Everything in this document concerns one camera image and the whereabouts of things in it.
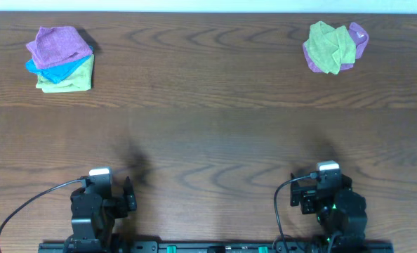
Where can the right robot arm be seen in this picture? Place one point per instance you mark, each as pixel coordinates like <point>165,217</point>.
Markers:
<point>339,210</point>

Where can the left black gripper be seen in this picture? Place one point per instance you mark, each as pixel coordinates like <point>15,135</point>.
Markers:
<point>121,202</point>

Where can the purple microfiber cloth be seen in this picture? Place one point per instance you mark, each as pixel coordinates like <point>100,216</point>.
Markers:
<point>56,46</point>

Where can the green folded cloth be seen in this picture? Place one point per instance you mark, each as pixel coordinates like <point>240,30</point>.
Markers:
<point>79,80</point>

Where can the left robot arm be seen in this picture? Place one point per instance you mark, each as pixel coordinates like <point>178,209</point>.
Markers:
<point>94,212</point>

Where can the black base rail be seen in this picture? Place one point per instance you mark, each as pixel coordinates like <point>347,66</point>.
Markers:
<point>202,247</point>

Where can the green crumpled cloth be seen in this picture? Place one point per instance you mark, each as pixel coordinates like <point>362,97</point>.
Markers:
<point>329,45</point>

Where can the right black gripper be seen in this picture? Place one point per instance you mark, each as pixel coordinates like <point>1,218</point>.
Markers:
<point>307,197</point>

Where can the blue folded cloth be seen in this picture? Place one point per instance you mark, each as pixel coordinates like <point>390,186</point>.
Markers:
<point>58,73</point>

